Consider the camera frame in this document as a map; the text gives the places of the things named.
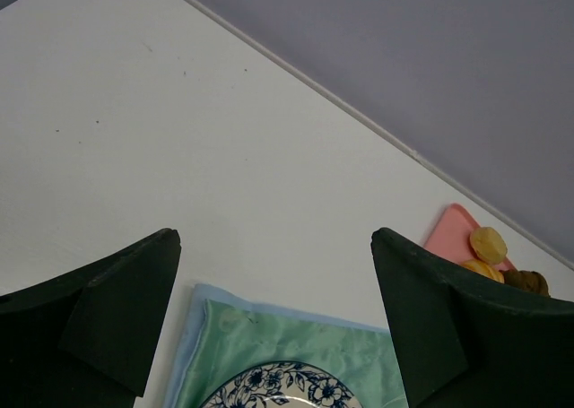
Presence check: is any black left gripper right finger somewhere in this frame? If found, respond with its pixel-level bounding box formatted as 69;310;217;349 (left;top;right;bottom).
371;228;573;407

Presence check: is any dark chocolate croissant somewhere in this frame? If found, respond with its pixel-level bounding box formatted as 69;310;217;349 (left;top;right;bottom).
501;270;550;297

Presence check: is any striped yellow bread roll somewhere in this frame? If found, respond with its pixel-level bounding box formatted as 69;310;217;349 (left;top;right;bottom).
461;259;505;283

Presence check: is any round beige bun far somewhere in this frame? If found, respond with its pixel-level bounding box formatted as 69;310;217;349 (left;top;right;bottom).
469;227;508;265

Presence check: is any pink plastic tray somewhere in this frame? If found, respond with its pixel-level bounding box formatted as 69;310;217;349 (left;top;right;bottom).
423;204;517;272

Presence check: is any green cloth napkin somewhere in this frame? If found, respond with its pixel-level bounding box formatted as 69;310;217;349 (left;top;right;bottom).
163;283;408;407

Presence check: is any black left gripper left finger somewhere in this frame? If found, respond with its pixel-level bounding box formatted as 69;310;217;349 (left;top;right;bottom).
1;229;181;407

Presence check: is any blue floral ceramic plate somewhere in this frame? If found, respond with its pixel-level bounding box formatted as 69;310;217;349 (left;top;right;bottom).
202;361;361;408

